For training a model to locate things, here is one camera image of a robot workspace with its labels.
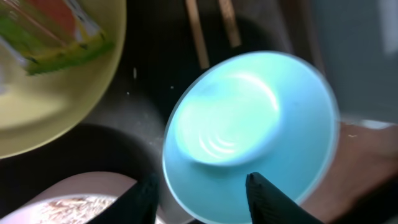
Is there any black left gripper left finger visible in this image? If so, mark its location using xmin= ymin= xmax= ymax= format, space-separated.
xmin=88 ymin=174 xmax=159 ymax=224

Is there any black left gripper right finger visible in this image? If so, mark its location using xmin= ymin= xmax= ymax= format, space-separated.
xmin=246 ymin=172 xmax=322 ymax=224

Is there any blue bowl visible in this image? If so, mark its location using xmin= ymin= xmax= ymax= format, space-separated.
xmin=162 ymin=51 xmax=340 ymax=223

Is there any grey dishwasher rack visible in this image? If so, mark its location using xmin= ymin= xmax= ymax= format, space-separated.
xmin=310 ymin=0 xmax=397 ymax=123

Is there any pink dirty bowl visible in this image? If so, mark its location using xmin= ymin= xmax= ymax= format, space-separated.
xmin=1 ymin=172 xmax=165 ymax=224

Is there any yellow plate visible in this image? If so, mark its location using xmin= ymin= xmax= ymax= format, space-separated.
xmin=1 ymin=0 xmax=127 ymax=158

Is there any dark brown tray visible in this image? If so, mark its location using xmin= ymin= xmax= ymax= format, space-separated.
xmin=0 ymin=0 xmax=327 ymax=224

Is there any green snack wrapper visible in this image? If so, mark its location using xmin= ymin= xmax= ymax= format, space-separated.
xmin=1 ymin=0 xmax=113 ymax=75

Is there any right wooden chopstick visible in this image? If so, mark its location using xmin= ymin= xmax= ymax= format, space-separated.
xmin=218 ymin=0 xmax=241 ymax=48

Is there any wooden chopstick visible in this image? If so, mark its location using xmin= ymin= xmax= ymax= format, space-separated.
xmin=218 ymin=0 xmax=241 ymax=48
xmin=185 ymin=0 xmax=210 ymax=69

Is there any left wooden chopstick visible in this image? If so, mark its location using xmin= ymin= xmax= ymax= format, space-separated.
xmin=185 ymin=0 xmax=210 ymax=69

